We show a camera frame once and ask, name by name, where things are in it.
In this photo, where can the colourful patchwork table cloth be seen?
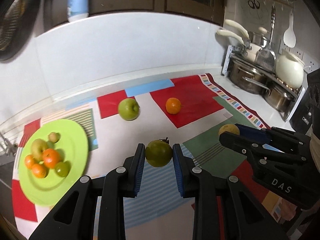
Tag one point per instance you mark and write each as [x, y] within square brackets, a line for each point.
[99, 133]

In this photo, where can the cream pan handle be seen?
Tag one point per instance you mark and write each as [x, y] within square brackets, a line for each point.
[238, 26]
[227, 33]

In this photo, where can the black scissors on wall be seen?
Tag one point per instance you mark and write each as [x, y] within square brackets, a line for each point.
[253, 4]

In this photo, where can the small green lime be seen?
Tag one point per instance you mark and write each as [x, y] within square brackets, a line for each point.
[62, 169]
[158, 153]

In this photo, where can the white blue soap bottle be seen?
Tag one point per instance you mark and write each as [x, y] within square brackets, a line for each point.
[77, 9]

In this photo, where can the green plate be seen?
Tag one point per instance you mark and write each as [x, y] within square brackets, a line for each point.
[73, 149]

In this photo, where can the small orange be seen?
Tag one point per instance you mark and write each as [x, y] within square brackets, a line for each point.
[39, 170]

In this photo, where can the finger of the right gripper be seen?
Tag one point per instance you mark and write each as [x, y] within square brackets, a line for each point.
[249, 145]
[275, 138]

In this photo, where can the white rice spoon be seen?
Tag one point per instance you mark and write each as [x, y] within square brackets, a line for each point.
[289, 37]

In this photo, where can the steel spatula hanging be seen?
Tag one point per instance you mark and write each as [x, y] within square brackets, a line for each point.
[266, 57]

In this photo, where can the cream pan handle lower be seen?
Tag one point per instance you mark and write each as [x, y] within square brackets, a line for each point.
[227, 33]

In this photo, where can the white dish rack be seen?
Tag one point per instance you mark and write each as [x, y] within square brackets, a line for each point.
[233, 52]

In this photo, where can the large orange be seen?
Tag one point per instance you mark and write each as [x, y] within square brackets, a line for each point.
[50, 158]

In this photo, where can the steel pot lower rack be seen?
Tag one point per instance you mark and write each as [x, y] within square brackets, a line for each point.
[247, 78]

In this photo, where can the large yellow-green pear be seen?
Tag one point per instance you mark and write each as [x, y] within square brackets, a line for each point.
[38, 146]

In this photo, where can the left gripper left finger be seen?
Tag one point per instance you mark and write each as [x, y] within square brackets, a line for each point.
[74, 214]

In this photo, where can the green apple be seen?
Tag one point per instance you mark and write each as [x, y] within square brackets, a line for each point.
[128, 109]

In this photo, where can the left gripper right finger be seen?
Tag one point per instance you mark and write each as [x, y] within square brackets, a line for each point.
[224, 208]

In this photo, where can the operator hand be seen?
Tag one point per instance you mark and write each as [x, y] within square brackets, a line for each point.
[315, 148]

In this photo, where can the black frying pan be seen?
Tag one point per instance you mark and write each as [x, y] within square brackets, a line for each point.
[17, 25]

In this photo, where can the cream pan handle upper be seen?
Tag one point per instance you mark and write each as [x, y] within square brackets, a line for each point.
[238, 26]

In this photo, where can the small tan fruit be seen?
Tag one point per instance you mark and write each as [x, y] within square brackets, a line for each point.
[54, 137]
[231, 128]

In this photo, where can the white ceramic jug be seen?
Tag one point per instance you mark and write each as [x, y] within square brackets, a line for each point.
[290, 69]

